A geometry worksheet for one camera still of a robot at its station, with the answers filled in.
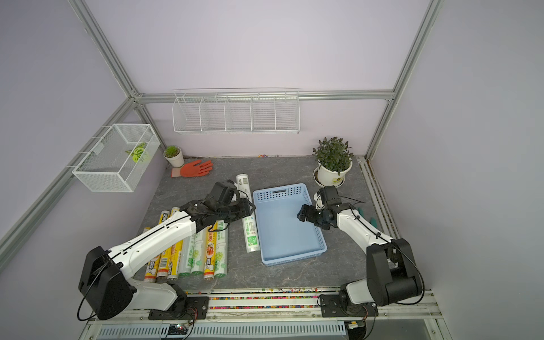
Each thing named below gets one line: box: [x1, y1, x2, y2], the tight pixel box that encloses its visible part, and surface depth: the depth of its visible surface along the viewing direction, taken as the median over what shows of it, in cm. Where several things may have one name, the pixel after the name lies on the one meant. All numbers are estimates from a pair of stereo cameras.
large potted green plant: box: [312, 136, 355, 188], surface depth 100 cm
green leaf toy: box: [124, 141, 146, 163], surface depth 84 cm
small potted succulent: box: [162, 145, 185, 168], surface depth 114 cm
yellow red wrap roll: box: [203, 221, 219, 281], surface depth 84 cm
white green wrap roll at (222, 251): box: [213, 219, 229, 279], surface depth 84 cm
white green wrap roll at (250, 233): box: [235, 173, 260, 254], surface depth 77 cm
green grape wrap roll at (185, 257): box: [178, 235, 193, 277], surface depth 82 cm
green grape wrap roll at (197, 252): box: [191, 227, 208, 276], surface depth 83 cm
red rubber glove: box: [171, 160, 214, 178], surface depth 118 cm
